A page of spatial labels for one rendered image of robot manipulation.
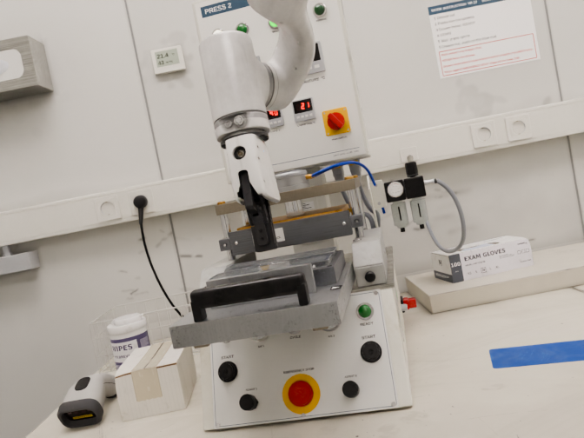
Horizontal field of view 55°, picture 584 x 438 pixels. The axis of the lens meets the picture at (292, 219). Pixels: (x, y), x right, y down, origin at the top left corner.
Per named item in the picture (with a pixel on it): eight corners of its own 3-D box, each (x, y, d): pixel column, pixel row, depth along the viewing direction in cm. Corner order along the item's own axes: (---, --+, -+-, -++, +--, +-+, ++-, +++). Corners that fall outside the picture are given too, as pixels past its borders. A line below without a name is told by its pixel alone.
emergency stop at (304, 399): (291, 408, 90) (288, 382, 91) (315, 405, 89) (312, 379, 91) (288, 408, 88) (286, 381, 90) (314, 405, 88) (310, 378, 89)
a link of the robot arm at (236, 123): (258, 105, 81) (262, 125, 81) (273, 120, 90) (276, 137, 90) (204, 120, 83) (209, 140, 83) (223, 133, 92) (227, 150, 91)
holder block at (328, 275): (234, 282, 99) (231, 268, 99) (346, 264, 95) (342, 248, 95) (203, 305, 83) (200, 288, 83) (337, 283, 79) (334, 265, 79)
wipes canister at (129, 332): (125, 377, 133) (112, 315, 133) (162, 370, 133) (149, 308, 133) (114, 390, 125) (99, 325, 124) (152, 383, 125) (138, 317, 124)
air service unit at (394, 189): (378, 235, 127) (366, 170, 126) (443, 223, 124) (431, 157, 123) (377, 237, 122) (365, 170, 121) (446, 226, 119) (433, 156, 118)
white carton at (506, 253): (434, 277, 156) (429, 251, 156) (510, 260, 159) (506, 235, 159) (453, 283, 144) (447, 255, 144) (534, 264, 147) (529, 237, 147)
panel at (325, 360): (214, 429, 91) (209, 315, 98) (400, 408, 86) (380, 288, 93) (209, 429, 89) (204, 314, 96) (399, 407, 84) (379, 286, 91)
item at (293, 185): (253, 237, 132) (242, 182, 131) (385, 213, 126) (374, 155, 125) (223, 252, 108) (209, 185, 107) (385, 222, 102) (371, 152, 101)
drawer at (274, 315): (235, 302, 101) (227, 260, 101) (356, 282, 97) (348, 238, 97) (174, 355, 72) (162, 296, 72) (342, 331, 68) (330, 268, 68)
